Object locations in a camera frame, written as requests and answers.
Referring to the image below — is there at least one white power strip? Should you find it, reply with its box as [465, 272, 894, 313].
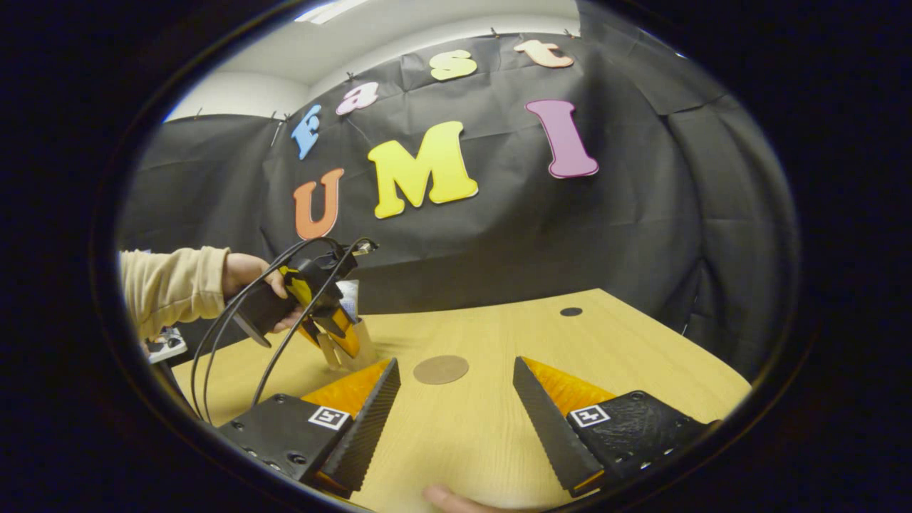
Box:
[146, 326, 188, 364]

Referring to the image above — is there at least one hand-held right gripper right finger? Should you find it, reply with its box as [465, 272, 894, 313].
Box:
[513, 356, 713, 498]

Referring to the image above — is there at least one black backdrop cloth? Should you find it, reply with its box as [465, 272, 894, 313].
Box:
[118, 0, 802, 382]

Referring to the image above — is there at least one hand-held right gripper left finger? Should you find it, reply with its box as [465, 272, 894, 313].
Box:
[214, 358, 401, 499]

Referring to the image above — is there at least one beige cup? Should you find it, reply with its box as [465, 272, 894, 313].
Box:
[317, 317, 377, 373]

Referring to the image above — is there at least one wooden desktop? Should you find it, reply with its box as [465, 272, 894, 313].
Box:
[171, 288, 752, 513]

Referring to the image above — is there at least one round brown coaster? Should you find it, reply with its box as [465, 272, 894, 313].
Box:
[413, 355, 470, 385]

